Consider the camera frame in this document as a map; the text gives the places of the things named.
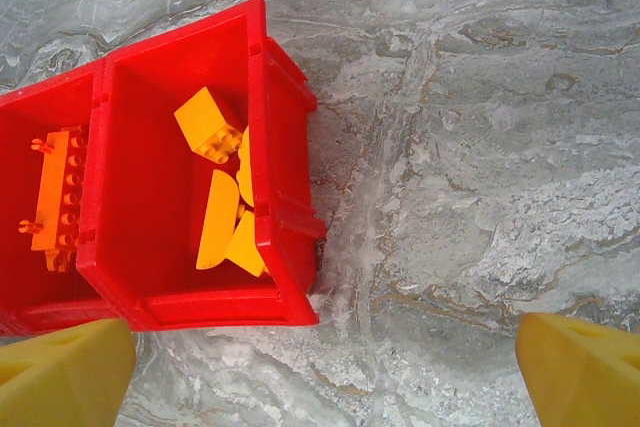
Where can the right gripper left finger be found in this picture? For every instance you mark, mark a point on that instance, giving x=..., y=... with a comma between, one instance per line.
x=60, y=377

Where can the red plastic bin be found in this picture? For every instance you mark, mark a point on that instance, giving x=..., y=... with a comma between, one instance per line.
x=150, y=157
x=17, y=182

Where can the yellow curved bricks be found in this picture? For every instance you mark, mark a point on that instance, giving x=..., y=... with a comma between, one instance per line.
x=217, y=217

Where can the yellow lego brick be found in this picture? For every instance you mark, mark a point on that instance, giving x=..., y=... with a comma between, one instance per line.
x=246, y=172
x=207, y=122
x=245, y=244

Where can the long orange lego plate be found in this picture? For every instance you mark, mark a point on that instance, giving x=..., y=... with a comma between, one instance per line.
x=50, y=197

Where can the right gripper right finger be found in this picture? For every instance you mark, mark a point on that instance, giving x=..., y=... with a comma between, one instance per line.
x=585, y=377

